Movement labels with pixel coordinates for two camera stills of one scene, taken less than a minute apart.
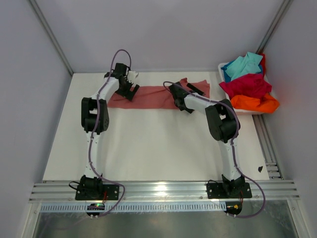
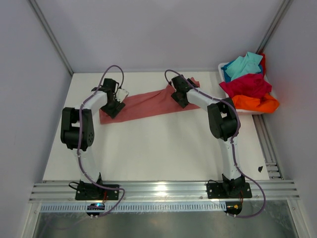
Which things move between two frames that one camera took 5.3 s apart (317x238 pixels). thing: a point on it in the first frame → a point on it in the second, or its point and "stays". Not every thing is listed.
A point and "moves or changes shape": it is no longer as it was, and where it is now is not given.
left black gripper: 128,94 → 113,112
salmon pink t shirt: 155,97 moves or changes shape
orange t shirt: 268,104 stays
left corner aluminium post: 51,36 stays
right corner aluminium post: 274,27 stays
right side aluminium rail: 273,165 stays
